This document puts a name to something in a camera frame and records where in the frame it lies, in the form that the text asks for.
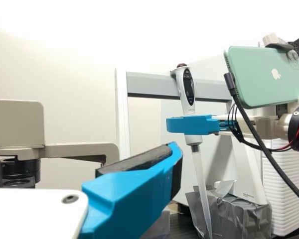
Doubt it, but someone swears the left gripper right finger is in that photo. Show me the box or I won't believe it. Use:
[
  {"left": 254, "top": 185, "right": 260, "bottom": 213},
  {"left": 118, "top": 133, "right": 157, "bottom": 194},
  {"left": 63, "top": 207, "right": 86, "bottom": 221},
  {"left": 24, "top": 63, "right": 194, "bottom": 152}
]
[{"left": 165, "top": 114, "right": 240, "bottom": 136}]

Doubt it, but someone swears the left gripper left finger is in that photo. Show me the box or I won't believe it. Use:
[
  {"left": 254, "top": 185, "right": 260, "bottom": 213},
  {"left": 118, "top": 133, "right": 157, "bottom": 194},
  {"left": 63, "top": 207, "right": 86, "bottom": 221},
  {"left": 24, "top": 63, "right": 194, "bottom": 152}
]
[{"left": 79, "top": 141, "right": 184, "bottom": 239}]

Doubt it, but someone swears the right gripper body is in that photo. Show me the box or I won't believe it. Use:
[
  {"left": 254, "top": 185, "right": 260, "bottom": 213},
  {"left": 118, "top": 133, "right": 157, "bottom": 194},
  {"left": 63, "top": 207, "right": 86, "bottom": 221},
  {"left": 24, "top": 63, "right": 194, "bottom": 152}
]
[{"left": 213, "top": 113, "right": 290, "bottom": 140}]

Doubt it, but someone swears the pipette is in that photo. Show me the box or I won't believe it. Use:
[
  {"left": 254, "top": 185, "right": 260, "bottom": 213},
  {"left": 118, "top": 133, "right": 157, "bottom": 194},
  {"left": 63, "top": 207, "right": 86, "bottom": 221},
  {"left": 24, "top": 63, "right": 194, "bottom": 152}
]
[{"left": 170, "top": 63, "right": 214, "bottom": 239}]

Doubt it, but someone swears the white pipette stand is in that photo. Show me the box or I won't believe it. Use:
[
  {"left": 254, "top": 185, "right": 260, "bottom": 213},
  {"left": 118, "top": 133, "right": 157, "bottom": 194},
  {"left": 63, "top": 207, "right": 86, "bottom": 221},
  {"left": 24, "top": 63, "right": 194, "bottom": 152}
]
[{"left": 114, "top": 68, "right": 265, "bottom": 210}]

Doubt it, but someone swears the black platform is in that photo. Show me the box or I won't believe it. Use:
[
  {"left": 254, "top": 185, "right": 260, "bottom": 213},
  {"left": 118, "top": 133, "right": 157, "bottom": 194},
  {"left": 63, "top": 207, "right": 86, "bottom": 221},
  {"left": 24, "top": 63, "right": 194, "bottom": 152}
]
[{"left": 168, "top": 215, "right": 199, "bottom": 239}]

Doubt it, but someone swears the grey taped block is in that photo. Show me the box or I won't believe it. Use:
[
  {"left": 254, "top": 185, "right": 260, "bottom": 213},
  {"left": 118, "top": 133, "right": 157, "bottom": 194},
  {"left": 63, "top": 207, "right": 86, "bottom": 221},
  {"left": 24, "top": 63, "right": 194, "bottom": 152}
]
[{"left": 185, "top": 180, "right": 273, "bottom": 239}]

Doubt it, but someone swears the black cable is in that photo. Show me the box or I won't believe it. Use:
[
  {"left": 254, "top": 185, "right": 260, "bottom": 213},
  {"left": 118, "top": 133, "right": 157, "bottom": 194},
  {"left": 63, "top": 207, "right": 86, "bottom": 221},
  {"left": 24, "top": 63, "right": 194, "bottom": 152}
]
[{"left": 223, "top": 72, "right": 299, "bottom": 209}]

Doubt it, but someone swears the right wrist camera phone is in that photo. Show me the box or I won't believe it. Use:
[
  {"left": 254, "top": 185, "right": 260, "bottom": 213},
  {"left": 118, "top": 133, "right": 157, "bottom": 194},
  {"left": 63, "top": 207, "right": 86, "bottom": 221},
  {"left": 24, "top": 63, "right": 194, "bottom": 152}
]
[{"left": 223, "top": 32, "right": 299, "bottom": 118}]

